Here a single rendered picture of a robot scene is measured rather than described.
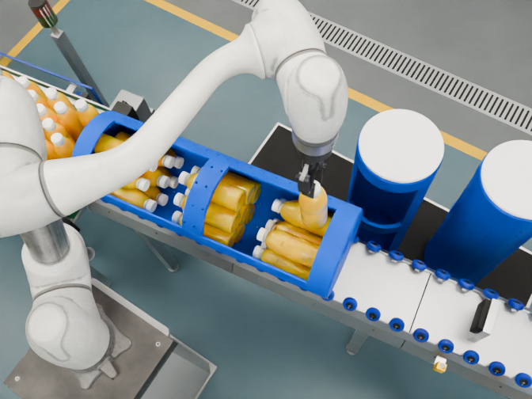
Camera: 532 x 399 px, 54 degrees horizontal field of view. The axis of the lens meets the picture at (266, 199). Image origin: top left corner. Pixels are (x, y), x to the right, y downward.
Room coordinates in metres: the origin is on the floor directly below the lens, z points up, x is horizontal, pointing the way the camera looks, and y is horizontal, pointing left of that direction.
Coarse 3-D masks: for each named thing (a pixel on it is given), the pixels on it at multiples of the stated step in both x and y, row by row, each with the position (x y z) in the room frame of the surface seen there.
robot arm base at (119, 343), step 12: (108, 324) 0.36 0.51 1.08; (120, 336) 0.32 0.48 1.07; (108, 348) 0.29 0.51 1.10; (120, 348) 0.29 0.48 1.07; (108, 360) 0.26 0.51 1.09; (72, 372) 0.25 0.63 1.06; (84, 372) 0.24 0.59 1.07; (96, 372) 0.23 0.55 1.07; (108, 372) 0.23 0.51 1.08; (84, 384) 0.21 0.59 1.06
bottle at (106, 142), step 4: (104, 136) 0.92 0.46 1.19; (108, 136) 0.92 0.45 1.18; (100, 140) 0.91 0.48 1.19; (104, 140) 0.91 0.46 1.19; (108, 140) 0.90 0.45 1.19; (112, 140) 0.90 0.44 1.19; (116, 140) 0.90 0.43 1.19; (120, 140) 0.90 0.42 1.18; (100, 144) 0.90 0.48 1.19; (104, 144) 0.89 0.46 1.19; (108, 144) 0.89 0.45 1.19; (112, 144) 0.89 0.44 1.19; (116, 144) 0.88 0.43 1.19; (96, 148) 0.89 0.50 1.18; (100, 148) 0.89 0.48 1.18; (104, 148) 0.88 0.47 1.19; (108, 148) 0.88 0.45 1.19; (112, 148) 0.87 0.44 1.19; (96, 152) 0.89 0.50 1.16; (100, 152) 0.88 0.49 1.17
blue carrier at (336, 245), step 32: (96, 128) 0.93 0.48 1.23; (128, 128) 1.03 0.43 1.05; (192, 160) 0.88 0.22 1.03; (224, 160) 0.76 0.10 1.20; (192, 192) 0.66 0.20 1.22; (288, 192) 0.69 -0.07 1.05; (160, 224) 0.64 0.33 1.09; (192, 224) 0.59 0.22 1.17; (256, 224) 0.63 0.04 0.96; (352, 224) 0.48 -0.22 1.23; (320, 256) 0.41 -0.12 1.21; (320, 288) 0.34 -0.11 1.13
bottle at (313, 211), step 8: (320, 192) 0.50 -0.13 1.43; (304, 200) 0.50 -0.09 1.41; (312, 200) 0.49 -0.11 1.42; (320, 200) 0.49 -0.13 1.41; (304, 208) 0.49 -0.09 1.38; (312, 208) 0.48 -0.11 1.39; (320, 208) 0.48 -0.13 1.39; (304, 216) 0.49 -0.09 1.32; (312, 216) 0.48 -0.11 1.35; (320, 216) 0.48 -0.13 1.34; (304, 224) 0.49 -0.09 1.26; (312, 224) 0.48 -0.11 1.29; (320, 224) 0.48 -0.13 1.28
